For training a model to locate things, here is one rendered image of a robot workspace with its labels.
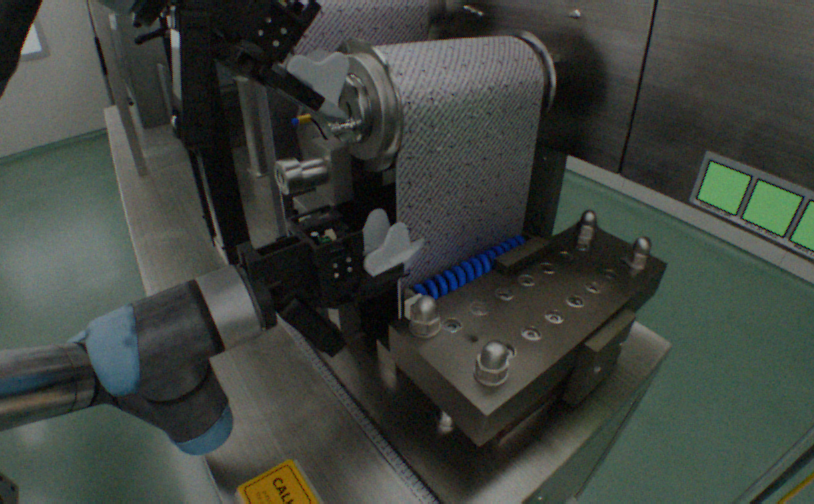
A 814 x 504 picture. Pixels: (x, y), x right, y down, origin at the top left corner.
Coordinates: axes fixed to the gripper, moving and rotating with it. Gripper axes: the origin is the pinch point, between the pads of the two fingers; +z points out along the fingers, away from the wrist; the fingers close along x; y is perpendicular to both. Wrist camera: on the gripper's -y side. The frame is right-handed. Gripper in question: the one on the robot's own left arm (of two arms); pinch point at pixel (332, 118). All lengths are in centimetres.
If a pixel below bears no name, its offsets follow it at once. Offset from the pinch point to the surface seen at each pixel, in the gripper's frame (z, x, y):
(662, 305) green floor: 216, 2, 18
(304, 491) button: 8.6, -15.0, -35.4
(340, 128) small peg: 1.2, -0.3, -0.4
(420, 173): 10.5, -4.1, -0.1
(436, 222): 17.1, -4.1, -3.9
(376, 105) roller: 2.0, -2.5, 3.3
